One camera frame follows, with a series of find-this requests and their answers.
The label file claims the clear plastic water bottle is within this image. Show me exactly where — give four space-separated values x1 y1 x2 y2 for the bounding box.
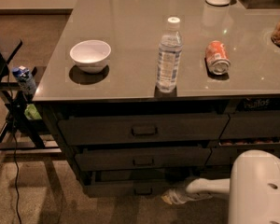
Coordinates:
156 17 183 93

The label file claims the green crumpled bag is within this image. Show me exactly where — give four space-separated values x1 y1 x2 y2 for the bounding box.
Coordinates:
24 104 41 120

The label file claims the dark drawer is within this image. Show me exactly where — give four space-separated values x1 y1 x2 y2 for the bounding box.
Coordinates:
75 147 211 171
220 111 280 139
205 143 280 166
193 165 232 179
81 167 189 197
58 113 229 146

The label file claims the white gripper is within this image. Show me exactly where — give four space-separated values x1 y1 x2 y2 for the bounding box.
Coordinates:
161 188 212 204

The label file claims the black floor cable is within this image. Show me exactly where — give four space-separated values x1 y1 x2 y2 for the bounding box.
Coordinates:
5 65 22 224

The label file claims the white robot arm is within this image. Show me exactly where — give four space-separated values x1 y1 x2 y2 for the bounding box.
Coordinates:
161 150 280 224

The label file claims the black side stand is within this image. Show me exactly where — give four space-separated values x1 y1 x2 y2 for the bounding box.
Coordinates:
0 38 58 152

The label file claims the orange soda can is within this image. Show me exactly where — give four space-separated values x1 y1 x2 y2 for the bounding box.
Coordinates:
205 40 231 76

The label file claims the white ceramic bowl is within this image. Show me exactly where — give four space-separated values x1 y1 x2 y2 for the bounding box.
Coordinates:
70 40 111 74

